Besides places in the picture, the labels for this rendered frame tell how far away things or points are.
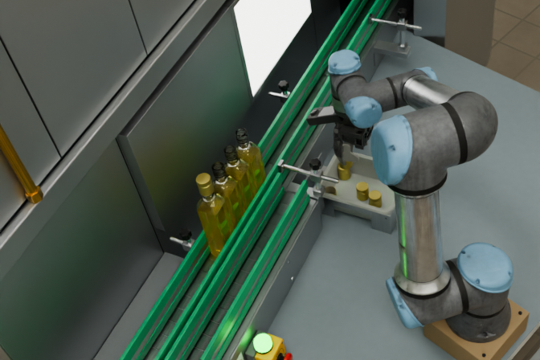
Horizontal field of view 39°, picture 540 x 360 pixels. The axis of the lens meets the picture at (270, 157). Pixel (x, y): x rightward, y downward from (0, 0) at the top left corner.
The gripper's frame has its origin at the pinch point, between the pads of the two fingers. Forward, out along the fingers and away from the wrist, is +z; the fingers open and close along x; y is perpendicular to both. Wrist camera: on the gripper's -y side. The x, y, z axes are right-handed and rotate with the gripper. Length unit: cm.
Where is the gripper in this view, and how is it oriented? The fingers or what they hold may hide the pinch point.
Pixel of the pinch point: (345, 155)
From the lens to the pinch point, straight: 205.9
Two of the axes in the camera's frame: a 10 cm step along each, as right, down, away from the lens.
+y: 8.8, 2.6, -4.0
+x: 4.5, -7.0, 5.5
